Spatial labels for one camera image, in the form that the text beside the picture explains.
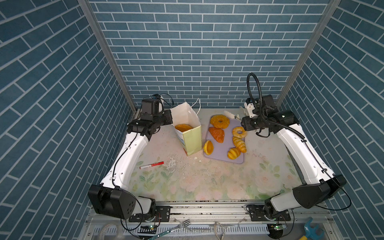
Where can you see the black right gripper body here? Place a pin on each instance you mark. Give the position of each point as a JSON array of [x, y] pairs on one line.
[[252, 123]]

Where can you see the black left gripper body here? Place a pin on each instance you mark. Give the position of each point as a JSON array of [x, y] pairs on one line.
[[162, 119]]

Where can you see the metal tongs with white tips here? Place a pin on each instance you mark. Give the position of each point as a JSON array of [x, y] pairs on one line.
[[232, 116]]

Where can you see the large sesame oval bread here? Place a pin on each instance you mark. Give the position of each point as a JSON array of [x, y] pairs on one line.
[[183, 127]]

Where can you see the floral paper bag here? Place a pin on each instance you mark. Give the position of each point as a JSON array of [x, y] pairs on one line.
[[186, 114]]

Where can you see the small round yellow bun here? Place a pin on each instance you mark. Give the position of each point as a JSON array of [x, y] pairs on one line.
[[208, 147]]

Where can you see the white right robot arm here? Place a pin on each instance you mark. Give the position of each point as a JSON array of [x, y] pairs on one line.
[[319, 182]]

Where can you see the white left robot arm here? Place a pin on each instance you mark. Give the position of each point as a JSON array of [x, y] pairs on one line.
[[111, 196]]

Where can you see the dark orange crusty bread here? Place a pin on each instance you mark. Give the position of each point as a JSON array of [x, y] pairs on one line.
[[218, 134]]

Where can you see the golden croissant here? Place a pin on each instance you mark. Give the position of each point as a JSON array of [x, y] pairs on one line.
[[240, 144]]

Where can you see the lilac plastic tray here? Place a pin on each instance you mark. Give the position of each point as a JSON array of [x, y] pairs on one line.
[[220, 151]]

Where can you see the striped yellow bun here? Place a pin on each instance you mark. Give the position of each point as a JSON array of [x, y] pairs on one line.
[[234, 153]]

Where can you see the red white marker pen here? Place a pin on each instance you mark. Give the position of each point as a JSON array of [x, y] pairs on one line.
[[151, 165]]

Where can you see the metal fork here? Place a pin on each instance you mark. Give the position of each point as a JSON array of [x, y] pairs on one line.
[[180, 226]]

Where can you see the blue toy wrench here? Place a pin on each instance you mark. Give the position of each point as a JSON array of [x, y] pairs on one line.
[[312, 233]]

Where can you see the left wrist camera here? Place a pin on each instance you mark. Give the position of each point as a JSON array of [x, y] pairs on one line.
[[152, 108]]

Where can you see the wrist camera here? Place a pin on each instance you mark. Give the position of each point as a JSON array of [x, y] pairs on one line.
[[152, 108], [268, 106]]

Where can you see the orange ring bread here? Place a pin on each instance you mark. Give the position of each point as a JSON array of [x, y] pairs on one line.
[[220, 121]]

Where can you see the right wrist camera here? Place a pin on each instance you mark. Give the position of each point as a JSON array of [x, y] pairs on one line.
[[268, 106]]

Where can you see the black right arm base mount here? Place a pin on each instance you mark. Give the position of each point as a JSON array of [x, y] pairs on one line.
[[259, 213]]

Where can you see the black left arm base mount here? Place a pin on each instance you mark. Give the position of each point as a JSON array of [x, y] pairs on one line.
[[156, 214]]

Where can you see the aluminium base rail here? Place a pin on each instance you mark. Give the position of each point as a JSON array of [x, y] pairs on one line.
[[225, 220]]

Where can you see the aluminium corner post right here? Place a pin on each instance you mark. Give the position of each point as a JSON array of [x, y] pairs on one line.
[[318, 30]]

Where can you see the aluminium corner post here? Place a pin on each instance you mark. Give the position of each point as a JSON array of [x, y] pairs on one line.
[[92, 20], [318, 30]]

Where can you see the aluminium corner post left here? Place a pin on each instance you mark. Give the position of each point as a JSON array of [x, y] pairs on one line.
[[92, 20]]

